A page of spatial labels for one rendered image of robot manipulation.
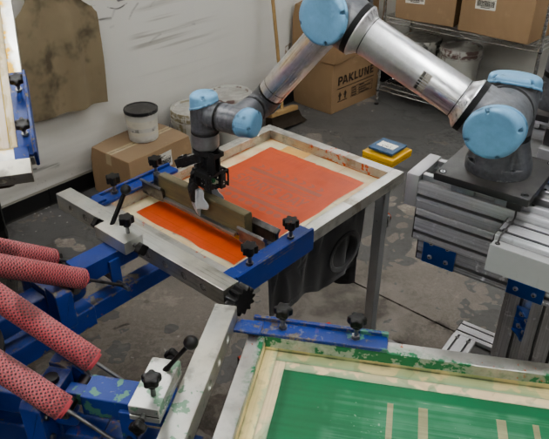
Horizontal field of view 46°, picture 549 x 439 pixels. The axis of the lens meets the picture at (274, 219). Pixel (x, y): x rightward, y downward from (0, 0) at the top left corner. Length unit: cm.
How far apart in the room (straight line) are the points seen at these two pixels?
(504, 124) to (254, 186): 96
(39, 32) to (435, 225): 258
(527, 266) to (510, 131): 30
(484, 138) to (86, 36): 286
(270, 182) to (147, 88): 228
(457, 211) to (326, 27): 55
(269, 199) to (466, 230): 66
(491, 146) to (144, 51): 309
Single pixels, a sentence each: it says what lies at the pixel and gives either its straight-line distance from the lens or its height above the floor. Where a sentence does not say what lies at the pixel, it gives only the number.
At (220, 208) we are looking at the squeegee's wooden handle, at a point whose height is 105.
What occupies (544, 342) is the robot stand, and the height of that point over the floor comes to 72.
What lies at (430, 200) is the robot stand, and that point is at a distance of 164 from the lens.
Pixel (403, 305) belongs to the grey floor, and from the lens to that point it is 315.
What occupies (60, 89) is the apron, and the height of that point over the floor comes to 69.
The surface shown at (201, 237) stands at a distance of 183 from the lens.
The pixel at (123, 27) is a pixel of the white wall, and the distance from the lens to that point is 407.
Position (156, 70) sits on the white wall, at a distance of 428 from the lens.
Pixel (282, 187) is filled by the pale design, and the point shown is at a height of 95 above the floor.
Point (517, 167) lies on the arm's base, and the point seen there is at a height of 129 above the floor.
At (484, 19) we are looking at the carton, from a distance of 479.
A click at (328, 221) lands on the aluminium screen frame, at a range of 184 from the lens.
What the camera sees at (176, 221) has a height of 95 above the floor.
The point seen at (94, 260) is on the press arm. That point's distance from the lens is 164.
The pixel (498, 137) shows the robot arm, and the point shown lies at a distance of 137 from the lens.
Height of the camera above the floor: 195
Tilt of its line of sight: 32 degrees down
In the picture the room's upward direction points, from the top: straight up
